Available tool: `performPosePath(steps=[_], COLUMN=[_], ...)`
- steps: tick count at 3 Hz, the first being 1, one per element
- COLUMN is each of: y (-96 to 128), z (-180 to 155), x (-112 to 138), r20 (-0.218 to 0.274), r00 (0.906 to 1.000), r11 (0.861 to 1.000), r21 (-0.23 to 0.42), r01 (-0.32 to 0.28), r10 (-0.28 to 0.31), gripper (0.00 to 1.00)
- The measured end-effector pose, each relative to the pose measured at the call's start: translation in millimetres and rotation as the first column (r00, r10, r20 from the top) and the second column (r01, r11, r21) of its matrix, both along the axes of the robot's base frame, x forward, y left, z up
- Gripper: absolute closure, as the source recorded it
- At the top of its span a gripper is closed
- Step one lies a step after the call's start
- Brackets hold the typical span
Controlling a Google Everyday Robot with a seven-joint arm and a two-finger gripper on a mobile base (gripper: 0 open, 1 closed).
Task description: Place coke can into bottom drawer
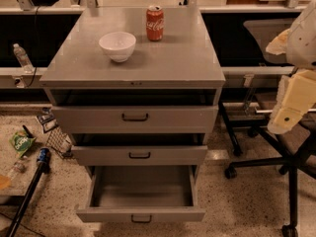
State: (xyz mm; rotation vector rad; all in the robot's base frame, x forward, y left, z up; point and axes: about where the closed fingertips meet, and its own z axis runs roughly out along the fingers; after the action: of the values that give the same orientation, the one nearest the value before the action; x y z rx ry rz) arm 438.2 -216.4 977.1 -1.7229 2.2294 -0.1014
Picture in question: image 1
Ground grey middle drawer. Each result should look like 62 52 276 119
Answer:
72 146 207 166

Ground red coke can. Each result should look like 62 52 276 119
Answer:
146 5 164 41

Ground grey top drawer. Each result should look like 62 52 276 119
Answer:
52 106 218 133

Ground white ceramic bowl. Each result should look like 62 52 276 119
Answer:
99 32 136 62

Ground grey bottom drawer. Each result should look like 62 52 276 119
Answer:
77 166 205 223

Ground dark snack packet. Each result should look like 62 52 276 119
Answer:
37 108 58 133

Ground black pole with blue band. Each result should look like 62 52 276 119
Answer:
5 148 50 237

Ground crushed clear plastic bottle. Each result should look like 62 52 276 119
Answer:
8 159 27 181

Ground clear plastic water bottle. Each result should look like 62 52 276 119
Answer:
13 43 35 74

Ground checkered snack packet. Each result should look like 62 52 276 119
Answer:
46 127 72 154

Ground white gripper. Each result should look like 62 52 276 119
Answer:
266 29 316 134

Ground grey metal drawer cabinet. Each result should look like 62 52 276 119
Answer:
39 6 227 180

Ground black office chair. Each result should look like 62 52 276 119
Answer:
224 17 316 237

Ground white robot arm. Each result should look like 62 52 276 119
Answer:
266 0 316 134

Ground grey drawer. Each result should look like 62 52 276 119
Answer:
52 106 218 133
72 146 207 166
77 166 205 223

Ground green chip bag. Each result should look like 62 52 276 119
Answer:
9 130 36 158

